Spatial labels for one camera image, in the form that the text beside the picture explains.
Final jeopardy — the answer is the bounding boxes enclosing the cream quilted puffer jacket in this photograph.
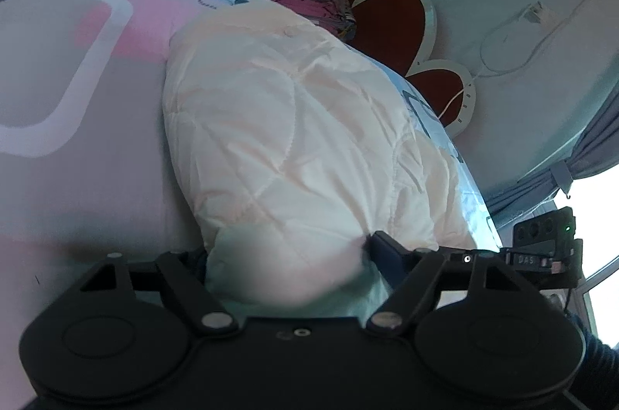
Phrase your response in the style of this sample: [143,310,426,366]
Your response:
[162,0,474,319]

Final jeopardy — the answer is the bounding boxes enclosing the patterned pink blue bedsheet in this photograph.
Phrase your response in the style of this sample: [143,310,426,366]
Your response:
[0,0,505,410]

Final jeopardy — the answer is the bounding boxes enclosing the red white scalloped headboard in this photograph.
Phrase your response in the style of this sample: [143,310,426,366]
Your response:
[348,0,476,137]

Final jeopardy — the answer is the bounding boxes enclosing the white charging cable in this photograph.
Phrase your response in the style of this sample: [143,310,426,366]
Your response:
[436,0,613,121]

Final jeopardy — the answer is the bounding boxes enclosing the white wall socket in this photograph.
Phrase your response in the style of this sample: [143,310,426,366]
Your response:
[522,1,549,24]

